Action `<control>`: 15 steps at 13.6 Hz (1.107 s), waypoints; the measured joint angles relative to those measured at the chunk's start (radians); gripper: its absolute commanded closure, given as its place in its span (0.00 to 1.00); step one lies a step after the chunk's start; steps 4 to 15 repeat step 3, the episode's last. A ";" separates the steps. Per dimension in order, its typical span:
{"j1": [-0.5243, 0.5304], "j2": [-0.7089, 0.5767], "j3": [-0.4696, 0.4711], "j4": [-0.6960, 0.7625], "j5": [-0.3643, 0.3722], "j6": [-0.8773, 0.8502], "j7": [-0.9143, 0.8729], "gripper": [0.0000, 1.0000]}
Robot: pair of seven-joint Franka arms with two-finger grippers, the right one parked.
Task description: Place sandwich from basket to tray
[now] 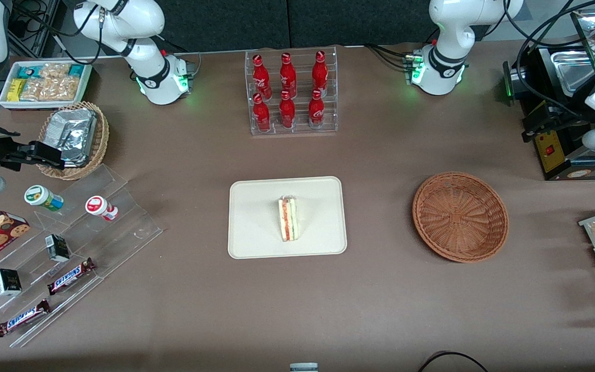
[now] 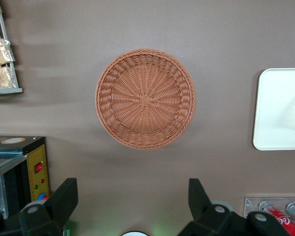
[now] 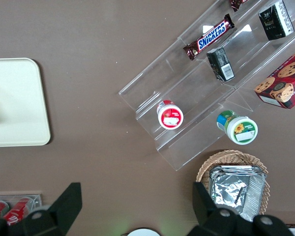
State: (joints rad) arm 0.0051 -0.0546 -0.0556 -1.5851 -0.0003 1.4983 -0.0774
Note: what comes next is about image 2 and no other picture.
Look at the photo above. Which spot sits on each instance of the brown wicker basket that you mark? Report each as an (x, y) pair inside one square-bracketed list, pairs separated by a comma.
[(145, 100)]

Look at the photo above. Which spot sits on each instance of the black food warmer yellow panel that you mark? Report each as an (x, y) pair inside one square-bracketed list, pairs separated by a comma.
[(37, 159)]

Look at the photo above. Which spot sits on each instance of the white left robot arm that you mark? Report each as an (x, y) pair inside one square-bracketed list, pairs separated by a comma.
[(135, 233)]

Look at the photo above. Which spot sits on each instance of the cream plastic tray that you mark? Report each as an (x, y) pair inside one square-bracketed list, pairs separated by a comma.
[(277, 110)]

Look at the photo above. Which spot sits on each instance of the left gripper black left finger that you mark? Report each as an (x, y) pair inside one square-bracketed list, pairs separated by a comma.
[(61, 204)]

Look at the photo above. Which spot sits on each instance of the grey metal snack rack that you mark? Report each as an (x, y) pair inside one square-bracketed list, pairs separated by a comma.
[(7, 91)]

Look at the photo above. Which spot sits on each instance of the clear acrylic bottle rack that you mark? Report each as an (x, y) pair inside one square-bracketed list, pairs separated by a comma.
[(250, 204)]

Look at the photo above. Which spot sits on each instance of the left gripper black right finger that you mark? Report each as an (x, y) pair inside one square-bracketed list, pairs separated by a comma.
[(199, 204)]

